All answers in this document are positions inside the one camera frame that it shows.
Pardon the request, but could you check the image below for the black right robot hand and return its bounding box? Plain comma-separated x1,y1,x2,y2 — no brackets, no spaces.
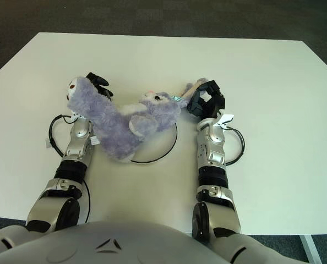
187,79,226,119

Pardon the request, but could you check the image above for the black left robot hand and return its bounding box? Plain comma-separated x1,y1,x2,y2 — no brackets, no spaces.
85,71,114,100

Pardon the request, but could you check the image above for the purple plush doll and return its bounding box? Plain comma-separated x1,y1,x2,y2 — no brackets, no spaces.
66,76,208,163

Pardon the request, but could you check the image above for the white plate with black rim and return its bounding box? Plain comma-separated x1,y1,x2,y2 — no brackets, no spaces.
126,123,178,165

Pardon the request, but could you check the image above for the white right wrist connector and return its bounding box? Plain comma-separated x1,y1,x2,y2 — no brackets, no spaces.
214,113,235,129

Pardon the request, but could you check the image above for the grey robot torso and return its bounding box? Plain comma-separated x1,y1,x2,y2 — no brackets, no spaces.
0,219,310,264

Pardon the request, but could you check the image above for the grey table leg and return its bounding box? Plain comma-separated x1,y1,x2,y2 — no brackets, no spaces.
301,235,318,264

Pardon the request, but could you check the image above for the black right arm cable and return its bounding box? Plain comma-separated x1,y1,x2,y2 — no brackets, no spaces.
225,126,246,166

